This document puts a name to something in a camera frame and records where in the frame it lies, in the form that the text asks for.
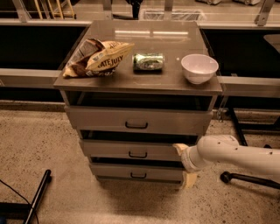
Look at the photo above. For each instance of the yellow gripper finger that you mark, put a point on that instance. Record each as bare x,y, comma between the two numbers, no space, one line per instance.
180,147
189,179

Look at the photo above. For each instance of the grey drawer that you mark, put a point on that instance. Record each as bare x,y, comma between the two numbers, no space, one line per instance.
137,172
139,120
129,150

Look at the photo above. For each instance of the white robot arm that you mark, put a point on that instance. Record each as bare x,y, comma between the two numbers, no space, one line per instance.
225,149

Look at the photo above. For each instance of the grey drawer cabinet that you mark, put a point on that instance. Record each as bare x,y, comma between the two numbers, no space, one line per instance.
127,88

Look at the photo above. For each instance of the grey bottom drawer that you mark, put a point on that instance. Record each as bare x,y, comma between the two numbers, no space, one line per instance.
137,172

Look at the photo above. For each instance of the grey top drawer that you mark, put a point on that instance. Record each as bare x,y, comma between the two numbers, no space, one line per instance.
139,120

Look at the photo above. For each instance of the black caster leg right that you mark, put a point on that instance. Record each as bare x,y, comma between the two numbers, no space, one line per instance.
226,177

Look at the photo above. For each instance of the white bowl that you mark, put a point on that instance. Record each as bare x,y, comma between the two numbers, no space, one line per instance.
199,68

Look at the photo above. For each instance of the yellow chip bag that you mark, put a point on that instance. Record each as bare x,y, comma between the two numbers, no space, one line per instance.
95,58

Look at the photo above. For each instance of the black stand leg left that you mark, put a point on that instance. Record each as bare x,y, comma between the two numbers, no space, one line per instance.
45,181

